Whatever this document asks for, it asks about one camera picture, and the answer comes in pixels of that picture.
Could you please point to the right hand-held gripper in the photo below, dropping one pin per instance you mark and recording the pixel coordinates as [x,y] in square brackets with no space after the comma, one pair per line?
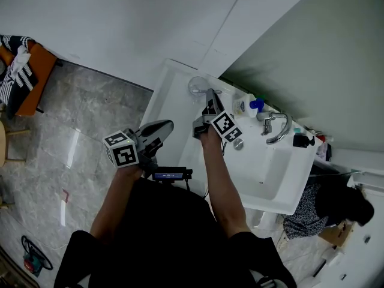
[226,126]

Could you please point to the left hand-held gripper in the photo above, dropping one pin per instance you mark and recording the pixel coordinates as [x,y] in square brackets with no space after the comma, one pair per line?
[123,151]

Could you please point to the white toothbrush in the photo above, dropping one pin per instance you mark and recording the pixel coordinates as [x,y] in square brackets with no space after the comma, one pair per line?
[218,92]

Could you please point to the clear glass cup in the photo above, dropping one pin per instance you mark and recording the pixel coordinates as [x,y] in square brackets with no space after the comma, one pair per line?
[196,84]

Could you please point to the person's right forearm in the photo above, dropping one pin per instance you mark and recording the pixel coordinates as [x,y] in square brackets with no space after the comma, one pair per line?
[222,184]

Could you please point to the person's left forearm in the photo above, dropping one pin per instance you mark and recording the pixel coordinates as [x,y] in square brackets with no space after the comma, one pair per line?
[117,202]

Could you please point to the white lotion bottle blue pump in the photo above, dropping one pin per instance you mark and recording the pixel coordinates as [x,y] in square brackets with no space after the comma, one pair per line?
[244,106]

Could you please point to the chrome sink drain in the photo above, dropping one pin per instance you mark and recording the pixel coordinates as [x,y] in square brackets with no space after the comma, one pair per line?
[238,143]

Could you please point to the black display device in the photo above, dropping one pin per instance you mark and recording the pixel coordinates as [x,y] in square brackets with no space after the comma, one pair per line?
[169,175]

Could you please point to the chrome faucet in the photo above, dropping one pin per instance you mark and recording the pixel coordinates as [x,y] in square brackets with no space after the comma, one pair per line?
[279,127]

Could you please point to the white sink vanity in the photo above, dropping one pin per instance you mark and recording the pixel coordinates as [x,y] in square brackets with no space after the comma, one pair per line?
[255,172]

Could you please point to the small tube with teal cap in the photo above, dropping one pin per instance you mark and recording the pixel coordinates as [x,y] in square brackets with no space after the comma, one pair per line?
[297,130]

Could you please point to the black soap dispenser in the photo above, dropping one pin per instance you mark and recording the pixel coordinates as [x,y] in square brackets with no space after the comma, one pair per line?
[301,140]

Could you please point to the person's dark shirt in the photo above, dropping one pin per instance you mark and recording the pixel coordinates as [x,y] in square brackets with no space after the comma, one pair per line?
[168,238]

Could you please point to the red toiletry bottle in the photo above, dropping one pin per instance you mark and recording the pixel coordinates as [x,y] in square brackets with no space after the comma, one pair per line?
[321,137]

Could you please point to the orange sofa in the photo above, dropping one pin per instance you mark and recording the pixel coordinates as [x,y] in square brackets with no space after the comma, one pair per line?
[42,67]

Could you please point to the black white striped blanket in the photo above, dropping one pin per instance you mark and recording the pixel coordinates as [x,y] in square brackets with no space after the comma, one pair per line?
[15,85]

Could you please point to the white cloth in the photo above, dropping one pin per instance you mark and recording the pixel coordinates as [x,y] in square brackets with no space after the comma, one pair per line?
[22,57]

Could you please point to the round wooden table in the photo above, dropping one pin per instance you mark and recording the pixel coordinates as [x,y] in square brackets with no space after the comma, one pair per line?
[2,144]

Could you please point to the cardboard box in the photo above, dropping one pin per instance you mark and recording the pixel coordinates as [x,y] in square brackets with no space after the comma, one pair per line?
[339,234]

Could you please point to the red teal floor device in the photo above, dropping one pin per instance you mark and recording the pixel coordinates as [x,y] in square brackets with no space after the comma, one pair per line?
[30,264]

